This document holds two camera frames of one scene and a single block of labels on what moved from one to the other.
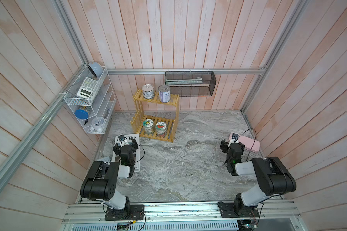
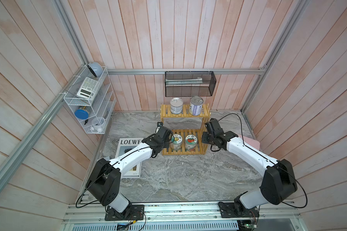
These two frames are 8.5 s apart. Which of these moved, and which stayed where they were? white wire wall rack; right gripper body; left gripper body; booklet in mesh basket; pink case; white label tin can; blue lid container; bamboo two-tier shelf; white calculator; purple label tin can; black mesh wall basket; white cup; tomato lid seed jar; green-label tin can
Moved: tomato lid seed jar; purple label tin can; bamboo two-tier shelf; left gripper body; white label tin can; right gripper body; green-label tin can
Stayed: white calculator; white wire wall rack; blue lid container; booklet in mesh basket; white cup; pink case; black mesh wall basket
